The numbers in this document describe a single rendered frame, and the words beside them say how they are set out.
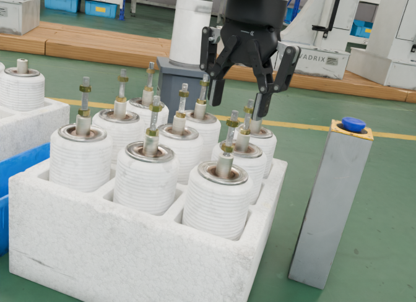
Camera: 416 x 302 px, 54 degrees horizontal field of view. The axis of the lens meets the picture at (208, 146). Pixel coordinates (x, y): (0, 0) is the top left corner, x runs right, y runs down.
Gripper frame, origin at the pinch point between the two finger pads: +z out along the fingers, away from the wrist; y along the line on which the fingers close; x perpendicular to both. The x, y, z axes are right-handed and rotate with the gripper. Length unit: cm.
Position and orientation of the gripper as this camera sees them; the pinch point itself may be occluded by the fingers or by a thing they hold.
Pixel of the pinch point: (236, 103)
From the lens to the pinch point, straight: 56.4
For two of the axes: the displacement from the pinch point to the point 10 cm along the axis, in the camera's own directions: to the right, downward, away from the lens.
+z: -1.7, 9.2, 3.5
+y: -8.2, -3.3, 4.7
